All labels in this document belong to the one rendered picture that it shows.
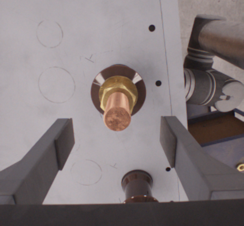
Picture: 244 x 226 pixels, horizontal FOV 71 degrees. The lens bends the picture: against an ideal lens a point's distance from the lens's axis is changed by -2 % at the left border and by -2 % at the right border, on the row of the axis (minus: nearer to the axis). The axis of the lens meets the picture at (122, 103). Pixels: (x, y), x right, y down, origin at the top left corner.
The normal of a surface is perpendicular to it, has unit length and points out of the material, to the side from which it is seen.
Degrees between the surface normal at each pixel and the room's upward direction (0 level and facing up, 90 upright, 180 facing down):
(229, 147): 0
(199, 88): 15
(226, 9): 0
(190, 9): 0
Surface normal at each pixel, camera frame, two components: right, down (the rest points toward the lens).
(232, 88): 0.15, 0.40
